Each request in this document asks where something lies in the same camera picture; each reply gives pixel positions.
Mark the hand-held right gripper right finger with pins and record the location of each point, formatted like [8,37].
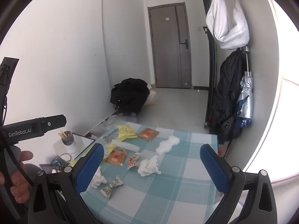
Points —
[215,168]

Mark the white hanging bag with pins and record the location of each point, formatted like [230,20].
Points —
[224,21]

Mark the cream cloth bag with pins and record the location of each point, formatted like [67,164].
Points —
[153,96]

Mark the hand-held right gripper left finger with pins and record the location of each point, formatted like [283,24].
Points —
[90,165]

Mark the teal checked tablecloth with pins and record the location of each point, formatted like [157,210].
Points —
[175,191]

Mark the bundle of wooden sticks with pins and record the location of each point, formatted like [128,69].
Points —
[62,134]

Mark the white foam sheet roll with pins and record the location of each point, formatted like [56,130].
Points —
[126,145]

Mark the person's left hand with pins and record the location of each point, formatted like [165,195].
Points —
[19,184]

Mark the white grey pen cup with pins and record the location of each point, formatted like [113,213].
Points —
[70,144]

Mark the white paper cup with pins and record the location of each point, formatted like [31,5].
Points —
[84,144]

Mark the red checkered snack wrapper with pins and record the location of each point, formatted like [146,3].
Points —
[132,162]

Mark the grey door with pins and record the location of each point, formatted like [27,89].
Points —
[168,51]

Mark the white fluffy foam piece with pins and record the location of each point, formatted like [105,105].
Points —
[167,144]

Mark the clear plastic bag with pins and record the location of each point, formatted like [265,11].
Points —
[102,128]

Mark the brown snack packet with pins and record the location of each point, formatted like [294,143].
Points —
[116,158]
[148,134]

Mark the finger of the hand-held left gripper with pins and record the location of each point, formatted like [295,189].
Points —
[56,122]

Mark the crumpled white tissue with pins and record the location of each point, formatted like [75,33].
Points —
[99,179]
[148,166]

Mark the twisted printed snack wrapper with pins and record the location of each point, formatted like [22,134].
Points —
[112,186]

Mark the black backpack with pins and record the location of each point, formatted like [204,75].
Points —
[226,93]

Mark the black jacket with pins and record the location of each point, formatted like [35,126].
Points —
[128,93]

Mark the silver folded umbrella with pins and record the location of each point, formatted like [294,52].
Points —
[246,91]

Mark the yellow plastic bag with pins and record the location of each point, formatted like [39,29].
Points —
[126,131]

